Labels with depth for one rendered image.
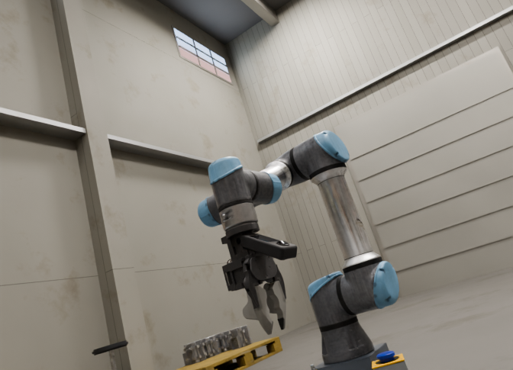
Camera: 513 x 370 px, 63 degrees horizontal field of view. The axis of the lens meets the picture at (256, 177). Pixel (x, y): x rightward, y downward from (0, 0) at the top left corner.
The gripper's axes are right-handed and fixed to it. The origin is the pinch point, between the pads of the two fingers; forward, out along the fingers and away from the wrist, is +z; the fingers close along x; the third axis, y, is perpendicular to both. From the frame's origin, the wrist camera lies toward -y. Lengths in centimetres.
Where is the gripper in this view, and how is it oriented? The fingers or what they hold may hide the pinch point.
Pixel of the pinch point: (277, 323)
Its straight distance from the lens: 85.2
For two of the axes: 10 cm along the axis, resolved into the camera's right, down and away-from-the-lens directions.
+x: -6.8, -0.2, -7.3
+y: -6.8, 4.0, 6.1
